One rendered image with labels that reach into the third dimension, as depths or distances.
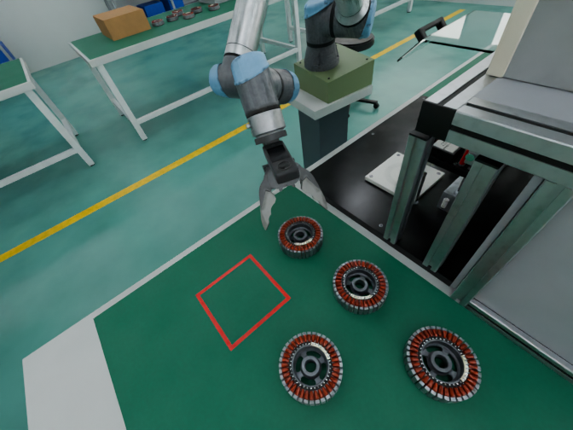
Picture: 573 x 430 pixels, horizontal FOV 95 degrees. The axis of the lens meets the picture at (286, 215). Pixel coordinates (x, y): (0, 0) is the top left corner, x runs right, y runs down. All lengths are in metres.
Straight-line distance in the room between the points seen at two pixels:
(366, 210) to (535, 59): 0.41
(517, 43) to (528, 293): 0.36
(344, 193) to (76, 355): 0.73
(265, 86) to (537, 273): 0.54
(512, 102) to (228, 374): 0.61
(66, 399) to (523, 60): 0.93
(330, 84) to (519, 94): 0.82
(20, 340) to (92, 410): 1.43
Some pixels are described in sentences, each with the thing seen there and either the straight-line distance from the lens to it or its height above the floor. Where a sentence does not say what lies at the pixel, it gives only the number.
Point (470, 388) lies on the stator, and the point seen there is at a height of 0.79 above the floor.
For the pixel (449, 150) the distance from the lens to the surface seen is 0.69.
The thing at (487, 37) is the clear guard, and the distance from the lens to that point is 0.83.
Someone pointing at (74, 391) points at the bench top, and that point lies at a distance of 0.75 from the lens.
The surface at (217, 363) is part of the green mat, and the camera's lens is 0.61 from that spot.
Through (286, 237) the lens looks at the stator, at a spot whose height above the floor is 0.78.
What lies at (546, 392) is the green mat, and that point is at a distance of 0.66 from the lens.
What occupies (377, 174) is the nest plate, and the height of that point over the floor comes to 0.78.
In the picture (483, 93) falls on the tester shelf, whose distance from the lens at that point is 0.46.
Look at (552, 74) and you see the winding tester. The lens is 0.49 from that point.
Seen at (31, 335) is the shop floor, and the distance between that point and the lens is 2.07.
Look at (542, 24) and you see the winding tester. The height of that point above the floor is 1.18.
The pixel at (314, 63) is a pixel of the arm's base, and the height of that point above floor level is 0.88.
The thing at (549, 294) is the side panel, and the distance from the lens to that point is 0.55.
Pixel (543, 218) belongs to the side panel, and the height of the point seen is 1.02.
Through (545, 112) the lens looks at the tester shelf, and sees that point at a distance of 0.44.
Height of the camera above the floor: 1.31
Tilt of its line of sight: 49 degrees down
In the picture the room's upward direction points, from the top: 11 degrees counter-clockwise
